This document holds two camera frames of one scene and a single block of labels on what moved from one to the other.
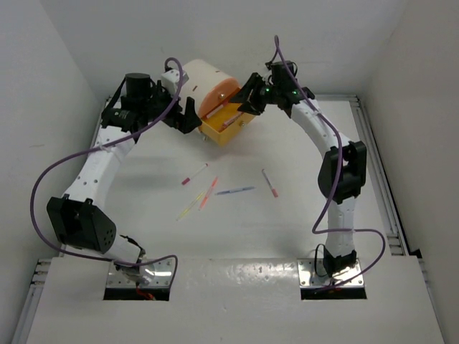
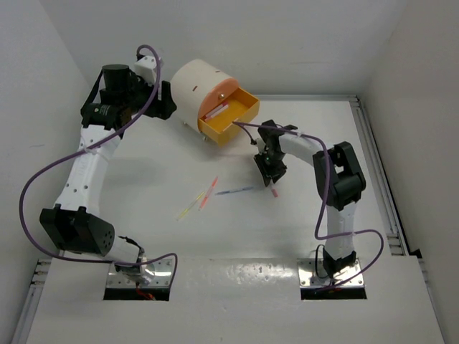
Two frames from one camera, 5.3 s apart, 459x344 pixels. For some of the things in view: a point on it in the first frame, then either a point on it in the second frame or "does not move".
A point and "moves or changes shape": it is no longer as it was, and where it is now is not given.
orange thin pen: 206,194 does not move
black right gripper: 252,106 to 269,172
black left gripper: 183,122 to 161,109
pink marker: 214,112 moves or changes shape
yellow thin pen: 188,206 does not move
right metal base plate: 308,276 does not move
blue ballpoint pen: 235,190 does not move
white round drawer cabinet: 211,87 does not move
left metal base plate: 155,275 does not move
